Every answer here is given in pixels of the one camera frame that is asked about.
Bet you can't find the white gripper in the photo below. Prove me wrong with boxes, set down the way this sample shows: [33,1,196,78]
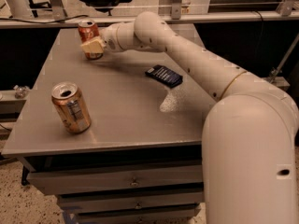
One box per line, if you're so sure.
[80,24,120,53]

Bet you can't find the red coke can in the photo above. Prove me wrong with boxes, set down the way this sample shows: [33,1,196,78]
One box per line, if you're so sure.
[78,20,102,60]

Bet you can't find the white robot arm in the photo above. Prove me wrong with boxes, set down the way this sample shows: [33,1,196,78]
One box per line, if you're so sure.
[81,12,298,224]

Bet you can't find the orange soda can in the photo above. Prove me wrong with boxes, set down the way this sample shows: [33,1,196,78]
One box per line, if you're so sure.
[51,81,92,133]

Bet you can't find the crumpled clear plastic wrapper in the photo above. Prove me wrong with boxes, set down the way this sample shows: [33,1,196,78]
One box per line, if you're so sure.
[13,85,30,99]

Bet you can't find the grey drawer cabinet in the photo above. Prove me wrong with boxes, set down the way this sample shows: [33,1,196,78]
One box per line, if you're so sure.
[1,23,219,224]

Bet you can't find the top grey drawer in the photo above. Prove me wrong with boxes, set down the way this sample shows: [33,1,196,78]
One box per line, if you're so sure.
[27,163,203,195]

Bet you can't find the grey drawer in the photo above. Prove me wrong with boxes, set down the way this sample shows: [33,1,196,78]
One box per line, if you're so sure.
[27,163,203,195]
[58,189,204,213]
[76,204,199,224]

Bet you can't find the middle grey drawer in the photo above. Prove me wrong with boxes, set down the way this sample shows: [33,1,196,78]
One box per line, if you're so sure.
[58,189,204,213]

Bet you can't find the bottom grey drawer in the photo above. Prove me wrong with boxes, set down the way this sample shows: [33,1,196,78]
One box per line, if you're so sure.
[76,204,199,224]

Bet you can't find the grey metal rail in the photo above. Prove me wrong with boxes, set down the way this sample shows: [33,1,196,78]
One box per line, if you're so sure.
[0,10,299,29]

